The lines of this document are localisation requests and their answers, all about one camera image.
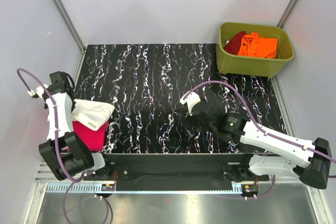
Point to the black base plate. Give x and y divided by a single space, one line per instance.
171 173

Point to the white printed t-shirt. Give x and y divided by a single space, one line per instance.
92 114

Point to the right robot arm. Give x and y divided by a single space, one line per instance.
307 160

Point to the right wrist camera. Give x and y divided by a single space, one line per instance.
191 100

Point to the olive green plastic bin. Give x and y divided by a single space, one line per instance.
253 66

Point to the orange t-shirt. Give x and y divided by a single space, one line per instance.
252 45

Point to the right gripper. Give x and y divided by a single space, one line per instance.
187 120

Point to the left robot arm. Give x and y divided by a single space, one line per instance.
64 152

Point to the dark red t-shirt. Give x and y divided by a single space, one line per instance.
234 45

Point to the folded pink t-shirt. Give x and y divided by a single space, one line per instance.
94 140

